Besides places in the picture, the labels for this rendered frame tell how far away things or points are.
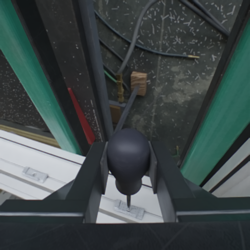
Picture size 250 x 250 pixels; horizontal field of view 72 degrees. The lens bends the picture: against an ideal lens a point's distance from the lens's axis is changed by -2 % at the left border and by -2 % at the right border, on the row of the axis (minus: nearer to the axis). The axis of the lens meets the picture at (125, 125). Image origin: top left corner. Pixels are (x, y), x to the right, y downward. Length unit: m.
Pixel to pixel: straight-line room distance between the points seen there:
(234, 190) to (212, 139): 0.08
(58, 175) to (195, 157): 0.25
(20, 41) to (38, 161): 0.25
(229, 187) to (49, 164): 0.30
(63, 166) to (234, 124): 0.30
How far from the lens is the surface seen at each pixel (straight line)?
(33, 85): 0.24
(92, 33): 0.54
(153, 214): 0.33
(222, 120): 0.18
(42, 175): 0.37
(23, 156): 0.42
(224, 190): 0.27
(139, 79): 1.21
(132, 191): 0.18
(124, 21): 1.12
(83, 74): 0.59
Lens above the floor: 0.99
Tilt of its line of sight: 35 degrees down
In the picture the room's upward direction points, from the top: 157 degrees counter-clockwise
